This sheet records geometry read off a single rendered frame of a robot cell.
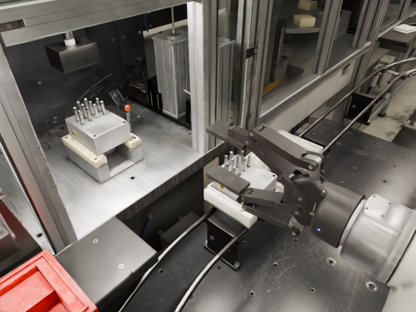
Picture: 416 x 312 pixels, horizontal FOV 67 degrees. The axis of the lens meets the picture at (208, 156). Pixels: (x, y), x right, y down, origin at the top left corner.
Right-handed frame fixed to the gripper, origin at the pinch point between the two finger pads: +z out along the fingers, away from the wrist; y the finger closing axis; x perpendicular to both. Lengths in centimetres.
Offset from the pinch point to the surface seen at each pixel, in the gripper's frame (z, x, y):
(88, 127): 38.2, 2.7, -9.5
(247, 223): 0.9, -10.8, -26.2
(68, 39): 41.6, 0.5, 9.4
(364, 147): -3, -87, -44
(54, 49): 41.8, 3.9, 8.2
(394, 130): 7, -235, -112
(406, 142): -5, -221, -111
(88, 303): 4.9, 25.0, -15.8
